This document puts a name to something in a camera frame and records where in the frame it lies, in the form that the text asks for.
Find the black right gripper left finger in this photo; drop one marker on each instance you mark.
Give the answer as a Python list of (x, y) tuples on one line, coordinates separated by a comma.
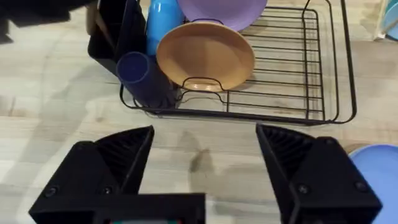
[(90, 174)]

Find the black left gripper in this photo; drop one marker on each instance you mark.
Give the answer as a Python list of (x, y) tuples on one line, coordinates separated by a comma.
[(40, 11)]

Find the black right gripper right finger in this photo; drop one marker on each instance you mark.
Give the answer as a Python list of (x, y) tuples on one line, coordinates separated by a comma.
[(323, 186)]

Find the wooden spoon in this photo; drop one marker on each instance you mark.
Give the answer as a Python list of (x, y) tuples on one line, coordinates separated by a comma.
[(91, 18)]

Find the light blue plate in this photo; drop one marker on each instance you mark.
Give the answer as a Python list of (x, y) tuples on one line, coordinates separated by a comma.
[(379, 177)]

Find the black cutlery holder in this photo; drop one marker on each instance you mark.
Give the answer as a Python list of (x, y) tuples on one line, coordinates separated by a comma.
[(124, 28)]

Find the dark blue cup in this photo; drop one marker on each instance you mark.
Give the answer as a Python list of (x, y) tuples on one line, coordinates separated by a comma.
[(143, 81)]

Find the light blue cup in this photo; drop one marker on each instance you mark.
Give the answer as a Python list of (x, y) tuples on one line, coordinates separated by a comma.
[(161, 21)]

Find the tan plate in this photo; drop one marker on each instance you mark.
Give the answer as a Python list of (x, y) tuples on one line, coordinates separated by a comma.
[(205, 56)]

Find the teal cup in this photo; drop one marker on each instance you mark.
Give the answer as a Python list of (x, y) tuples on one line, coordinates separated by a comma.
[(393, 3), (392, 25)]

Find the purple plate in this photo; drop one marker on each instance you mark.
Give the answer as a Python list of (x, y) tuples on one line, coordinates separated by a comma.
[(224, 11)]

